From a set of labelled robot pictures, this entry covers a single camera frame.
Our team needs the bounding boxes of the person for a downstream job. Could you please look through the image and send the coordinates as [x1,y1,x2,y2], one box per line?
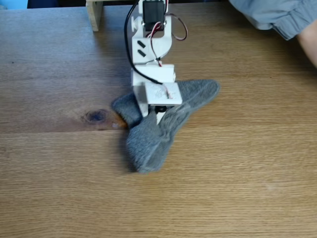
[227,0,317,41]

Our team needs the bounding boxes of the grey cleaning cloth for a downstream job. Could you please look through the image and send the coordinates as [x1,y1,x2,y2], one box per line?
[111,79,221,174]

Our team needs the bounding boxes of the black camera cable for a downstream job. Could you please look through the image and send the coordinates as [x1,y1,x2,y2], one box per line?
[124,0,174,100]

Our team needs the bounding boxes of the red and white servo cable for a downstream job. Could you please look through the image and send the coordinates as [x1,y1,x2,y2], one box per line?
[146,14,188,68]

